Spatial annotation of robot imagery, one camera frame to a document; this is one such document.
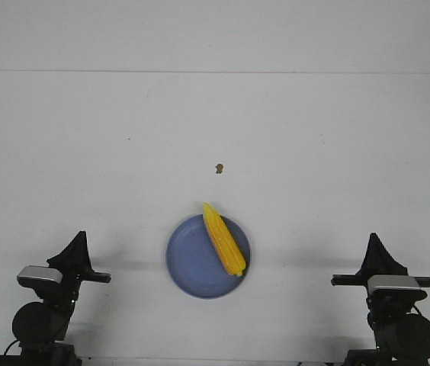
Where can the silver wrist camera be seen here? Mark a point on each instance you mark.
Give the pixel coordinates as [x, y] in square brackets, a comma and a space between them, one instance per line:
[400, 286]
[34, 277]

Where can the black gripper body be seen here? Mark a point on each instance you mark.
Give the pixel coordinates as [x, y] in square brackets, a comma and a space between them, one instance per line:
[357, 280]
[65, 295]

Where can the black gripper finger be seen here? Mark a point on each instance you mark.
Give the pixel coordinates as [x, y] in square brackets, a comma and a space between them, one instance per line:
[385, 263]
[368, 266]
[72, 256]
[86, 256]

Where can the small brown table mark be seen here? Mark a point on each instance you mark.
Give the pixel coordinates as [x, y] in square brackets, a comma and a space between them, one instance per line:
[219, 168]

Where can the yellow corn cob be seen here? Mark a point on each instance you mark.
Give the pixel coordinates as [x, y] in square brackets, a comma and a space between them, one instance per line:
[223, 242]

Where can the blue round plate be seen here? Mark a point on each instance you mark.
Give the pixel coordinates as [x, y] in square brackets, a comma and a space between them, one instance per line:
[194, 265]

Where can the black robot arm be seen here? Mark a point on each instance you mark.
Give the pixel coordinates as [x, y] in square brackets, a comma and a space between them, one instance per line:
[401, 332]
[41, 326]

